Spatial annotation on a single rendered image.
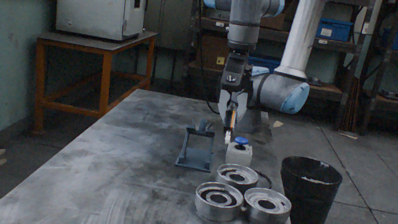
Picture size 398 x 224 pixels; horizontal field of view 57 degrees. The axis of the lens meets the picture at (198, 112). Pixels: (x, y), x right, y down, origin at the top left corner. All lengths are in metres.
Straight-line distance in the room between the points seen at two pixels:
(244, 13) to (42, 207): 0.61
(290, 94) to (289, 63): 0.11
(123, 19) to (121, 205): 2.32
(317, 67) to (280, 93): 3.69
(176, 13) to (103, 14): 1.73
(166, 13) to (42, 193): 3.94
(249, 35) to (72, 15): 2.36
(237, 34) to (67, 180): 0.53
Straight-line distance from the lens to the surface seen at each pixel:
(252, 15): 0.91
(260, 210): 0.81
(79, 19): 3.12
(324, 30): 4.40
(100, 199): 0.84
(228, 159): 1.07
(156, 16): 4.68
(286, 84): 1.27
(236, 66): 0.90
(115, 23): 3.02
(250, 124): 1.36
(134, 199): 0.85
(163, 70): 4.98
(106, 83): 2.86
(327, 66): 4.97
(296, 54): 1.29
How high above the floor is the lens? 1.25
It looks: 17 degrees down
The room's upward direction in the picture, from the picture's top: 9 degrees clockwise
